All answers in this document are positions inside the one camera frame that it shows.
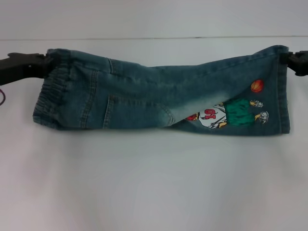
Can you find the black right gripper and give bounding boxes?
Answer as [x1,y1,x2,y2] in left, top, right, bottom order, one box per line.
[287,50,308,78]

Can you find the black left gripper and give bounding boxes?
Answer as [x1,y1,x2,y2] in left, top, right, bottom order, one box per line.
[0,52,55,87]

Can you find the blue denim shorts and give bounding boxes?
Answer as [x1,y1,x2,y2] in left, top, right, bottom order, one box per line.
[32,45,291,135]

